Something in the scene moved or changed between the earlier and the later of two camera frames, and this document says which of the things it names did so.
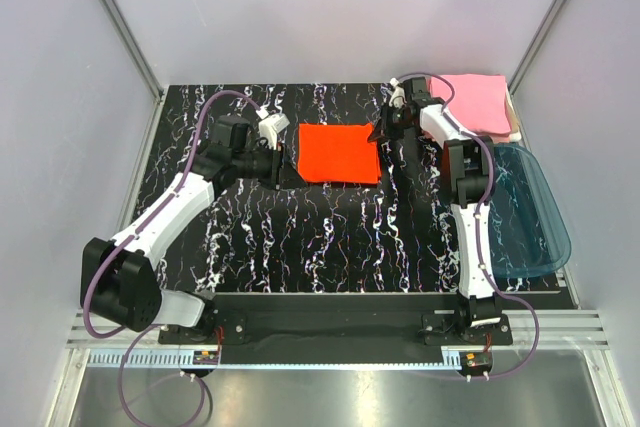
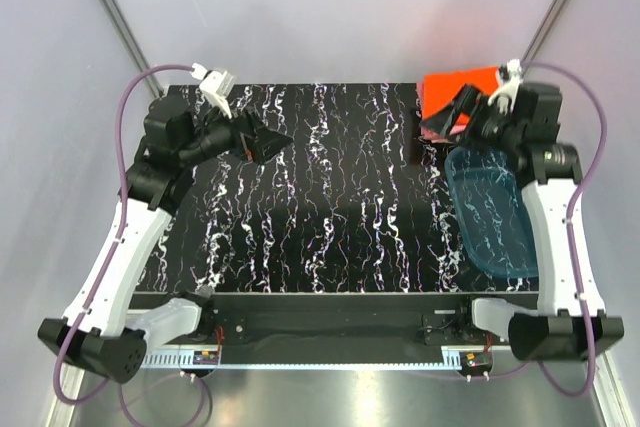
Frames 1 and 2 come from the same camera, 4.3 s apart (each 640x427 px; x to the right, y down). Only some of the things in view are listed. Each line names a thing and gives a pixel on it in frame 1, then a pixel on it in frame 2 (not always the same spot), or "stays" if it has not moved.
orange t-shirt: x=337 y=153 → x=440 y=88
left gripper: x=282 y=175 → x=246 y=130
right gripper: x=383 y=132 → x=443 y=122
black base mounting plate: x=339 y=322 stays
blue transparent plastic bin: x=527 y=232 stays
